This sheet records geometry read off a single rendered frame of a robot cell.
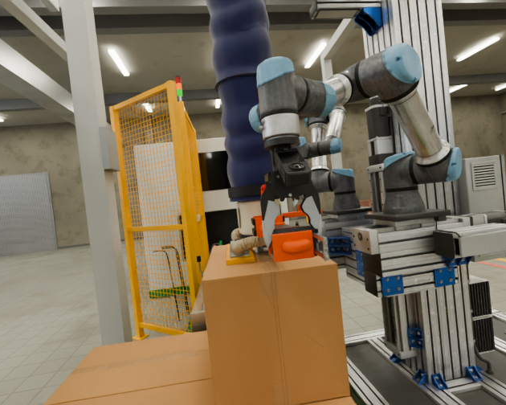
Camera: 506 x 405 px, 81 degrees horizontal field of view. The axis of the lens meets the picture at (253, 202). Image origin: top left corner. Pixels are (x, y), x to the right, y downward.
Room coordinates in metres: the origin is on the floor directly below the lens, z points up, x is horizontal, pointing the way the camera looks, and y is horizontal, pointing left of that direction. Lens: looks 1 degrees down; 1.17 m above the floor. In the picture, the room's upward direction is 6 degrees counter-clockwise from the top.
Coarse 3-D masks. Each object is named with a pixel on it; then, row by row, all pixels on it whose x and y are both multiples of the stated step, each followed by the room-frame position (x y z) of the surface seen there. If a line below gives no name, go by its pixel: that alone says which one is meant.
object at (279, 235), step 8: (272, 232) 0.56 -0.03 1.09; (280, 232) 0.54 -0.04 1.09; (288, 232) 0.53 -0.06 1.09; (296, 232) 0.53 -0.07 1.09; (304, 232) 0.53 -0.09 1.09; (272, 240) 0.53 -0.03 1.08; (280, 240) 0.53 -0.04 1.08; (288, 240) 0.53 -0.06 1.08; (312, 240) 0.53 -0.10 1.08; (272, 248) 0.60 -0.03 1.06; (280, 248) 0.53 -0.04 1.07; (312, 248) 0.53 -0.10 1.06; (280, 256) 0.53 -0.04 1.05; (288, 256) 0.53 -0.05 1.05; (296, 256) 0.53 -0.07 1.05; (304, 256) 0.53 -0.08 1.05; (312, 256) 0.53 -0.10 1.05
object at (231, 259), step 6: (228, 246) 1.26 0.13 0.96; (228, 252) 1.12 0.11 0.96; (246, 252) 1.05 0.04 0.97; (252, 252) 1.07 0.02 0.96; (228, 258) 1.01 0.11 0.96; (234, 258) 1.00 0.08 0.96; (240, 258) 1.00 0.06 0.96; (246, 258) 0.99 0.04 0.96; (252, 258) 0.99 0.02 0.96; (228, 264) 0.99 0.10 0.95
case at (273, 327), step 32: (224, 256) 1.14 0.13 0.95; (256, 256) 1.08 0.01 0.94; (224, 288) 0.84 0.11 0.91; (256, 288) 0.84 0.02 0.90; (288, 288) 0.85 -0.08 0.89; (320, 288) 0.86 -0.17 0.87; (224, 320) 0.84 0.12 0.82; (256, 320) 0.84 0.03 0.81; (288, 320) 0.85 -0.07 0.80; (320, 320) 0.86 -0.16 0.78; (224, 352) 0.84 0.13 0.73; (256, 352) 0.84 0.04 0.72; (288, 352) 0.85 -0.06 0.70; (320, 352) 0.86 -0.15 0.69; (224, 384) 0.84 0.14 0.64; (256, 384) 0.84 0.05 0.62; (288, 384) 0.85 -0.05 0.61; (320, 384) 0.86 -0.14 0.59
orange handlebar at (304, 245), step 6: (288, 216) 1.21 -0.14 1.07; (294, 216) 1.21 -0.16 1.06; (276, 222) 0.88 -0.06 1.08; (282, 222) 0.82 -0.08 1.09; (294, 240) 0.52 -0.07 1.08; (300, 240) 0.52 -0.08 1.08; (306, 240) 0.52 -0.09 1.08; (282, 246) 0.52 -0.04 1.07; (288, 246) 0.51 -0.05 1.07; (294, 246) 0.51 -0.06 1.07; (300, 246) 0.51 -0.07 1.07; (306, 246) 0.51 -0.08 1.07; (288, 252) 0.52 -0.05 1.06; (294, 252) 0.52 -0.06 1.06
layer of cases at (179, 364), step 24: (168, 336) 1.40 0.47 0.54; (192, 336) 1.37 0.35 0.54; (96, 360) 1.24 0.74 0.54; (120, 360) 1.22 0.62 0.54; (144, 360) 1.20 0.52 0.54; (168, 360) 1.18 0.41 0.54; (192, 360) 1.16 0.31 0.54; (72, 384) 1.08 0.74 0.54; (96, 384) 1.07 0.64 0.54; (120, 384) 1.05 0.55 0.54; (144, 384) 1.03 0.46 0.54; (168, 384) 1.02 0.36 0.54; (192, 384) 1.00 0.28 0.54
